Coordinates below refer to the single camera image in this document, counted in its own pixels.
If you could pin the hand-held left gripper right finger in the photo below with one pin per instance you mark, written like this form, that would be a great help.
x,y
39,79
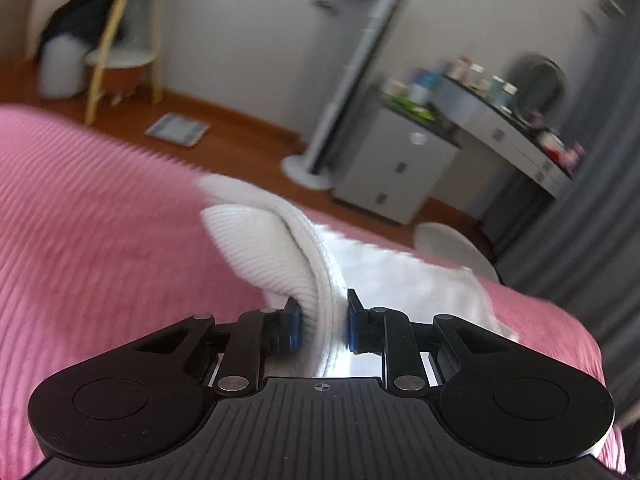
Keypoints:
x,y
354,330

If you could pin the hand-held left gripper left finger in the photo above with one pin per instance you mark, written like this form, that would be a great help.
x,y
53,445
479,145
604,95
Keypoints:
x,y
295,327

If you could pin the white ribbed knit sweater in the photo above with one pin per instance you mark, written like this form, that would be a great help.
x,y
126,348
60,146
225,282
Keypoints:
x,y
260,240

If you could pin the white round stool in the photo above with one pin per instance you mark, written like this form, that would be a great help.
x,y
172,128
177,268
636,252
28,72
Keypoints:
x,y
455,250

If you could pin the grey cabinet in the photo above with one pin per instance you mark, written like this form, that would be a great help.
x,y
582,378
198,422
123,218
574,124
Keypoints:
x,y
395,165

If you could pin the pink ribbed blanket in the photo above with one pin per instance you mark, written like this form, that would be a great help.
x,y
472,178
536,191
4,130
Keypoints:
x,y
100,235

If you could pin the grey bathroom scale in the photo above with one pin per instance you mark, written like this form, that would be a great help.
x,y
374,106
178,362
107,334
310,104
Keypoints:
x,y
176,130

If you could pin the green packet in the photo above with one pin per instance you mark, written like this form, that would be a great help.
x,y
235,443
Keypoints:
x,y
407,102

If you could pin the white tower fan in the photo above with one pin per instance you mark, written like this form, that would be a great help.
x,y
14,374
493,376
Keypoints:
x,y
345,95

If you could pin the white desk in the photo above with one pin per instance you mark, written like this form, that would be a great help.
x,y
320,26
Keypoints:
x,y
505,132

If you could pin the grey curtain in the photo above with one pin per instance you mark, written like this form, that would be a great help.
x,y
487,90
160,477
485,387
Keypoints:
x,y
590,210

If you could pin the row of cosmetic jars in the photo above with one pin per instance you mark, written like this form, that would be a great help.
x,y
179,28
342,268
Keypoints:
x,y
482,80

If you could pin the arched table mirror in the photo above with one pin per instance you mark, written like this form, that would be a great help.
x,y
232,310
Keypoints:
x,y
540,82

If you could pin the round side table yellow legs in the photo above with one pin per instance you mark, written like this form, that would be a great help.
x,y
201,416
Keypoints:
x,y
112,35

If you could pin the white waste bin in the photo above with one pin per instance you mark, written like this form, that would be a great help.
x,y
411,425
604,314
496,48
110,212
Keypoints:
x,y
62,67

